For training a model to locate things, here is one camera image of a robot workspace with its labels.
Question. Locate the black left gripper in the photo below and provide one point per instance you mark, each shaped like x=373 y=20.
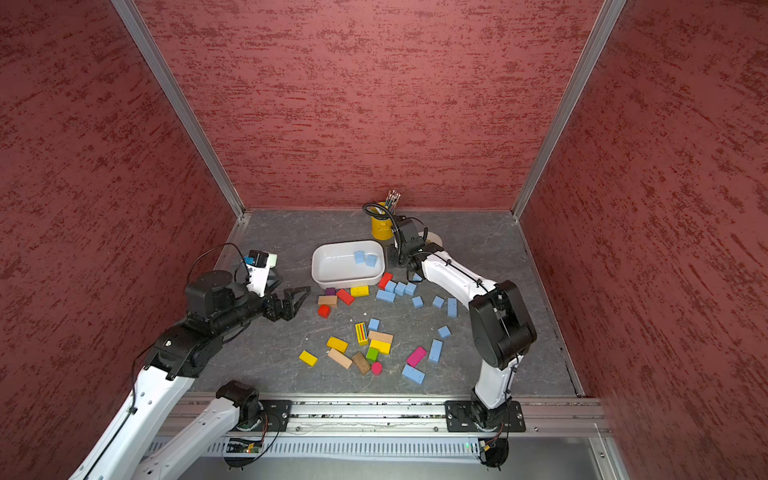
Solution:
x=288 y=310

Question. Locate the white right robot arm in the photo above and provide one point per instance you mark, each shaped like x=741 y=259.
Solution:
x=501 y=325

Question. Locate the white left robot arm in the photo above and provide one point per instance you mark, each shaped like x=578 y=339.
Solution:
x=218 y=309

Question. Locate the white tape roll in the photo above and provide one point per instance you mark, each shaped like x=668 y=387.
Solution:
x=433 y=238

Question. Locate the yellow metal pencil bucket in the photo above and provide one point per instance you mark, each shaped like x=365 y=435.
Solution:
x=381 y=225

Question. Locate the red upright block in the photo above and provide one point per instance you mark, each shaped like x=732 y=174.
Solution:
x=385 y=280

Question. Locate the tan block left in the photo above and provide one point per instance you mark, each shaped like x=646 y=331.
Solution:
x=328 y=300

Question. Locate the yellow block front left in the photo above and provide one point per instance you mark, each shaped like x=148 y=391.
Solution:
x=308 y=358

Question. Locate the light blue long block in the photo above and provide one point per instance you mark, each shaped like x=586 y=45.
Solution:
x=386 y=296

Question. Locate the bundle of pencils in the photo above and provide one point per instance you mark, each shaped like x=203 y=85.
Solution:
x=391 y=201

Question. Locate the yellow block centre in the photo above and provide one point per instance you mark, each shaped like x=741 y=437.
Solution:
x=337 y=344

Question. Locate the red flat block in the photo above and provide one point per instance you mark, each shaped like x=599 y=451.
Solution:
x=345 y=297

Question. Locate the white rectangular bowl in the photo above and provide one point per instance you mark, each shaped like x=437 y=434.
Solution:
x=333 y=265

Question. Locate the yellow block near bowl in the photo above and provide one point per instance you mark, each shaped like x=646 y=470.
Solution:
x=360 y=291

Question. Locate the striped yellow block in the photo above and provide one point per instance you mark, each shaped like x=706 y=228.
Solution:
x=361 y=334

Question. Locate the natural wood long block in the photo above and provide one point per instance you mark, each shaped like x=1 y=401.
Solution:
x=340 y=358

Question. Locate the dark wood block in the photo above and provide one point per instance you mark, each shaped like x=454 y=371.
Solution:
x=361 y=363

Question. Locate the tan wood block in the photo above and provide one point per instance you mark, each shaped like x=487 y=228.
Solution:
x=381 y=337

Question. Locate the light blue upright block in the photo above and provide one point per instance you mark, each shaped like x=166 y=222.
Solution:
x=435 y=350

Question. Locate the magenta block front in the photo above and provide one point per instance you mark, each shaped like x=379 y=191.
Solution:
x=416 y=356

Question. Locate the light blue block front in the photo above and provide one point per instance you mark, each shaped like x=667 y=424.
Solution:
x=413 y=374

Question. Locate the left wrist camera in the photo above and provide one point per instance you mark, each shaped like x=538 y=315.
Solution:
x=259 y=265

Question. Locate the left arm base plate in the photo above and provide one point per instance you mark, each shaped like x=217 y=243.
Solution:
x=271 y=415

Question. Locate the aluminium front rail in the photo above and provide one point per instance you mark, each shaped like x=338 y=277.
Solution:
x=421 y=415

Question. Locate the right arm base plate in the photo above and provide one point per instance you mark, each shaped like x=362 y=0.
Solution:
x=473 y=416

